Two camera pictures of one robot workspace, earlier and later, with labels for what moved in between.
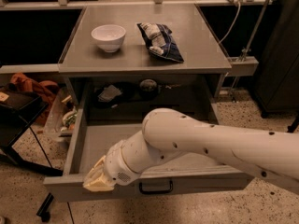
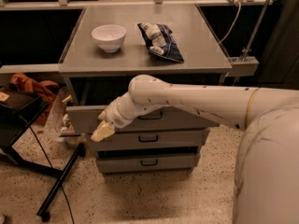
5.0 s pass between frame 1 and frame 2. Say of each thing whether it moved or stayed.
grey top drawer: moved
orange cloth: stayed
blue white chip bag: stayed
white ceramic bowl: stayed
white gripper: moved
